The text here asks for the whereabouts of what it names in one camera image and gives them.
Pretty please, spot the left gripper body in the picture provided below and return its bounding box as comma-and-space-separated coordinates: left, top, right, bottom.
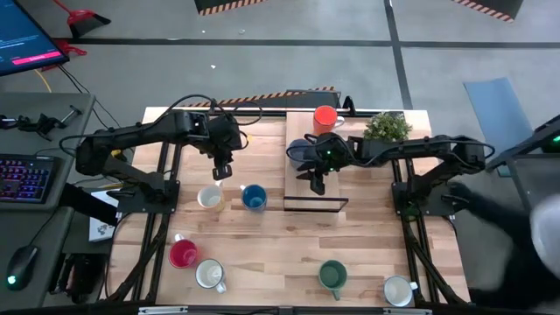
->
205, 114, 244, 167

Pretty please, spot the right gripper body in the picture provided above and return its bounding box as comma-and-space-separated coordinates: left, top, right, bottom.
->
304, 133, 354, 174

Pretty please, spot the cream mug with yellow dots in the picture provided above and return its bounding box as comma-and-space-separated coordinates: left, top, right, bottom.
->
196, 179, 228, 214

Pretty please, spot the orange mug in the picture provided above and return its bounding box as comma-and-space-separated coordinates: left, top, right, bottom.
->
312, 104, 346, 137

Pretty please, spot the dark blue mug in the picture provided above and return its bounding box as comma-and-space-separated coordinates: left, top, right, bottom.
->
239, 183, 269, 214

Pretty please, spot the red mug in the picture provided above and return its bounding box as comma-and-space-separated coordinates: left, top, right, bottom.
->
168, 233, 200, 270

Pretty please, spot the green mug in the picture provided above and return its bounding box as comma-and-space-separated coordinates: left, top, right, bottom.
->
318, 259, 349, 302

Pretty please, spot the white grey mug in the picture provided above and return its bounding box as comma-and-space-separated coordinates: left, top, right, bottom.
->
194, 257, 228, 295

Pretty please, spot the white patterned mug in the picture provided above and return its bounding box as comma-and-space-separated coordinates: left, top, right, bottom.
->
382, 274, 420, 308

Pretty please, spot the wooden tray board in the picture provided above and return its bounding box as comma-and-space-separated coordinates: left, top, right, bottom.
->
283, 109, 350, 214

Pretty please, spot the green plant in ribbed pot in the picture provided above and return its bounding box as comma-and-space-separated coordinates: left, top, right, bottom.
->
361, 111, 414, 144

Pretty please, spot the long black hazard-striped base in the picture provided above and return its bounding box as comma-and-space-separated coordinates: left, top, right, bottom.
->
181, 85, 343, 110

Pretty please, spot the black platform with hazard stripes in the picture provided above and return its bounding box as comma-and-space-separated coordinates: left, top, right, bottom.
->
193, 0, 269, 18
451, 0, 525, 24

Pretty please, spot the white printed box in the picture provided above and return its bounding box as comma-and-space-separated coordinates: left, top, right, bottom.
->
88, 190, 117, 243

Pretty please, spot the black angled bar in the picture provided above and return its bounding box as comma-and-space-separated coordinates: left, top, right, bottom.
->
57, 182, 120, 227

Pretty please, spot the metal rod with black ends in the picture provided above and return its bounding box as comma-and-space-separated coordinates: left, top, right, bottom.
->
59, 104, 83, 126

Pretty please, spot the blue floor mat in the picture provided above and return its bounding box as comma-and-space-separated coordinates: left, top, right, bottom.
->
462, 77, 538, 179

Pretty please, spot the red dustpan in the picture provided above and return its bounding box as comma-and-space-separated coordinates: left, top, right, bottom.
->
40, 38, 88, 72

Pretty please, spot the black equipment bundle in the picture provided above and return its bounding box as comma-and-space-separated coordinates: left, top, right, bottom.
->
46, 251, 109, 306

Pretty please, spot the red and black broom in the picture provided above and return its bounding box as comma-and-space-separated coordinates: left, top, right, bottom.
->
52, 0, 112, 39

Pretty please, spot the black clamp tool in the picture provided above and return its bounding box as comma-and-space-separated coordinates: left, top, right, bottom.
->
0, 112, 67, 142

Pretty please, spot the person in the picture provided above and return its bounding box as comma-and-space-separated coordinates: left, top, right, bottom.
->
446, 181, 560, 310

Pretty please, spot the grey desk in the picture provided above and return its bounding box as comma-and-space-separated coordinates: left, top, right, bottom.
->
0, 91, 97, 310

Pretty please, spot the backlit keyboard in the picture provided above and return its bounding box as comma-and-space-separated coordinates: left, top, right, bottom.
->
0, 152, 57, 205

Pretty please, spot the grey stand with green light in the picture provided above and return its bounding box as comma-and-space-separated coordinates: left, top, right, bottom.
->
484, 114, 560, 211

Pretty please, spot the computer monitor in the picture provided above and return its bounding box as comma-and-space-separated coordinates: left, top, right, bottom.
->
0, 0, 71, 78

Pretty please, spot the black computer mouse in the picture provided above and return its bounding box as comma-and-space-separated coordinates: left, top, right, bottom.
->
4, 244, 39, 292

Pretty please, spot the black aluminium table frame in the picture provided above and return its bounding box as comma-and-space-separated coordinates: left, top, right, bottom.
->
100, 107, 472, 307

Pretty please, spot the silver metal bracket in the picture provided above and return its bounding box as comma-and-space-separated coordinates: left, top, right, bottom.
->
138, 305, 189, 315
382, 307, 433, 315

